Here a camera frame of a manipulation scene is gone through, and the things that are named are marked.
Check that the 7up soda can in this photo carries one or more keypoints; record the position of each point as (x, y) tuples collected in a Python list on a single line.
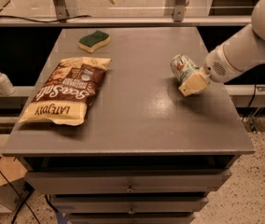
[(183, 67)]

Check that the grey metal bracket left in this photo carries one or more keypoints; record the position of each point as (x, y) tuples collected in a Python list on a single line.
[(60, 9)]

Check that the white pump soap bottle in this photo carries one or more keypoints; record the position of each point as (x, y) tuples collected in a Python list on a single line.
[(6, 87)]

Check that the grey drawer cabinet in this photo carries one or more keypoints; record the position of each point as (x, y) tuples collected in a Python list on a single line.
[(140, 122)]

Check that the drawer with knob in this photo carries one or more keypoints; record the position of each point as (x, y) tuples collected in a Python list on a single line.
[(127, 182), (129, 204)]

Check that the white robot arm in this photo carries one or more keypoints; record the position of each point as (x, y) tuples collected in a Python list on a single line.
[(240, 53)]

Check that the top drawer with knob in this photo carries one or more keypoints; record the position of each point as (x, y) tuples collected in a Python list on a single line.
[(127, 182)]

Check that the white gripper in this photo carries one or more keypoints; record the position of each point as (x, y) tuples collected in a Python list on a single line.
[(215, 64)]

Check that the cardboard box on floor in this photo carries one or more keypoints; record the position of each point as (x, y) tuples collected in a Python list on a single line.
[(13, 186)]

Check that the grey metal bracket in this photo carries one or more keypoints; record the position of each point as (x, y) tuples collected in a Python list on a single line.
[(179, 10), (60, 9)]

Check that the middle drawer with knob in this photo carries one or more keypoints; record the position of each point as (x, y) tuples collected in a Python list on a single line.
[(129, 204)]

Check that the brown sea salt chip bag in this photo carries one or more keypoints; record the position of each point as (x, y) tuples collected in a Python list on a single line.
[(69, 92)]

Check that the green and yellow sponge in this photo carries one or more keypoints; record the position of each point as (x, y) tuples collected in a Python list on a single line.
[(92, 42)]

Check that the grey metal bracket right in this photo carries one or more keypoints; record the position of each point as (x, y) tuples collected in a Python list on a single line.
[(179, 10)]

